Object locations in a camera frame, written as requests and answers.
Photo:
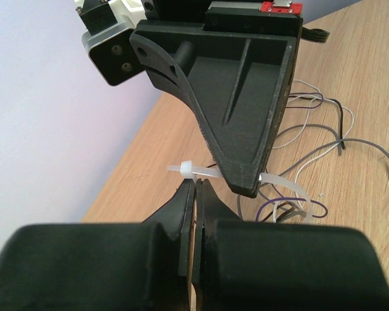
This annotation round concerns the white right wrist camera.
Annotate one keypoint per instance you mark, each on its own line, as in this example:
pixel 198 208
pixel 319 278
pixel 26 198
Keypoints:
pixel 109 25

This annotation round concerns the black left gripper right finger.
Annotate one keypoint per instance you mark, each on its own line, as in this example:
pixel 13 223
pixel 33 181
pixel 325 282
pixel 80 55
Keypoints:
pixel 210 208

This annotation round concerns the white zip tie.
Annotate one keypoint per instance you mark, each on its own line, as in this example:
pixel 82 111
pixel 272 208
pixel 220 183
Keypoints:
pixel 189 171

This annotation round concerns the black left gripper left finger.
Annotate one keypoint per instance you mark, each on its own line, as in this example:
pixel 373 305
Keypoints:
pixel 171 215

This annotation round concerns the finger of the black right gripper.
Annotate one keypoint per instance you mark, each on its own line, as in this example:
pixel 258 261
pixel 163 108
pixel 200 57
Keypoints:
pixel 235 84

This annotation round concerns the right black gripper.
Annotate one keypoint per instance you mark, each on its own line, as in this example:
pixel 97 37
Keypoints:
pixel 157 12

